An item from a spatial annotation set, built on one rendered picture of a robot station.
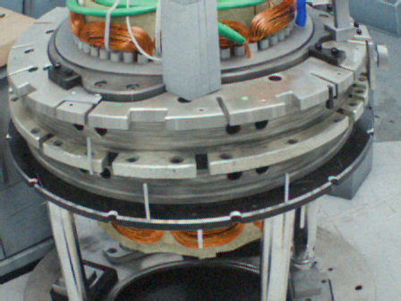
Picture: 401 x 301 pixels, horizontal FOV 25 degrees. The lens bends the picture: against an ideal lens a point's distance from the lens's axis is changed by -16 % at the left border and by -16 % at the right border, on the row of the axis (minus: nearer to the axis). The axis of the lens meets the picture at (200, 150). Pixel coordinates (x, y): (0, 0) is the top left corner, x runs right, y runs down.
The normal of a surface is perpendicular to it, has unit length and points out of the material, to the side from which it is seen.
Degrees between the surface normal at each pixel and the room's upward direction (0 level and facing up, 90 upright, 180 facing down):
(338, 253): 0
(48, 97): 0
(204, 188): 90
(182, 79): 90
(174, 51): 90
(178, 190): 90
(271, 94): 0
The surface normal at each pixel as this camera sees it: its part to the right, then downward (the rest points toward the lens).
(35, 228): 0.67, 0.34
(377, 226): -0.04, -0.87
